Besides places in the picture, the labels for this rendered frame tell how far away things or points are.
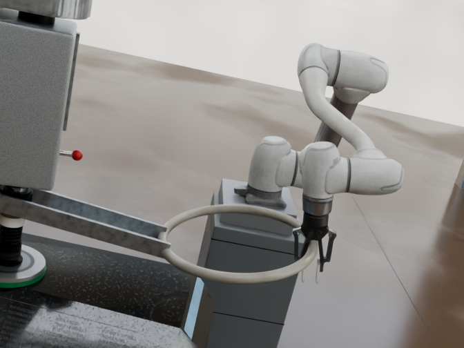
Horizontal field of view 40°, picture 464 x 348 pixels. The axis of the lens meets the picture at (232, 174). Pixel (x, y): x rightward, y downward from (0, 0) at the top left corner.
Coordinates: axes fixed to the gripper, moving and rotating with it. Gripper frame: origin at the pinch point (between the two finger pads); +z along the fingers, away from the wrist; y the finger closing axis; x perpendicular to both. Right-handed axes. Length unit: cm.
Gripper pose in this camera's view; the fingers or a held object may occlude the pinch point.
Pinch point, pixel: (311, 271)
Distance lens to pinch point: 202.0
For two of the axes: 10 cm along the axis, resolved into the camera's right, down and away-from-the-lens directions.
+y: -10.0, -0.6, 0.6
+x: -0.7, 3.5, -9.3
